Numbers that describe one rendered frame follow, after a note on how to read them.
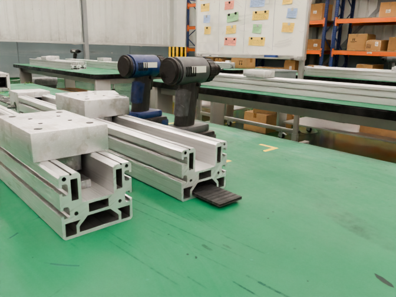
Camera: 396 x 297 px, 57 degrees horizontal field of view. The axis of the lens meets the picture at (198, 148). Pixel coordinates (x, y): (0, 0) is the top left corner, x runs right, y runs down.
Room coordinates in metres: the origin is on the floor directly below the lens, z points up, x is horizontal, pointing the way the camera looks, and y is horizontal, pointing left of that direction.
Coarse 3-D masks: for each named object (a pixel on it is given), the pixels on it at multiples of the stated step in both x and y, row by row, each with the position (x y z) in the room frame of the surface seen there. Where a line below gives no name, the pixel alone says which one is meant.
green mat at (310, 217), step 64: (0, 192) 0.55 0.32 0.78; (128, 192) 0.57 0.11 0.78; (256, 192) 0.58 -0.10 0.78; (320, 192) 0.59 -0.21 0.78; (384, 192) 0.59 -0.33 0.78; (0, 256) 0.37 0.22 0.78; (64, 256) 0.37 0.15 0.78; (128, 256) 0.37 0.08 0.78; (192, 256) 0.37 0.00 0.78; (256, 256) 0.38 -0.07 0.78; (320, 256) 0.38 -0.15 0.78; (384, 256) 0.38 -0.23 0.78
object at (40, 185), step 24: (0, 144) 0.59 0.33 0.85; (0, 168) 0.60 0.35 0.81; (24, 168) 0.50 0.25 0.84; (48, 168) 0.43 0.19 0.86; (96, 168) 0.49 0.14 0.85; (120, 168) 0.46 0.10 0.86; (24, 192) 0.51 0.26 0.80; (48, 192) 0.43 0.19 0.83; (72, 192) 0.43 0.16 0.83; (96, 192) 0.45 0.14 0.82; (120, 192) 0.46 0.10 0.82; (48, 216) 0.44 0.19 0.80; (72, 216) 0.41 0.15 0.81; (96, 216) 0.46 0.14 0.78; (120, 216) 0.46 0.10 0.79
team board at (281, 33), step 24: (216, 0) 4.30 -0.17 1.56; (240, 0) 4.05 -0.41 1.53; (264, 0) 3.82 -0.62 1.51; (288, 0) 3.61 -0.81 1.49; (216, 24) 4.30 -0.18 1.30; (240, 24) 4.03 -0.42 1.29; (264, 24) 3.81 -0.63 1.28; (288, 24) 3.59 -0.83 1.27; (216, 48) 4.29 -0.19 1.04; (240, 48) 4.02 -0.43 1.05; (264, 48) 3.79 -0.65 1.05; (288, 48) 3.59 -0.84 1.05; (240, 120) 4.03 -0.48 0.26
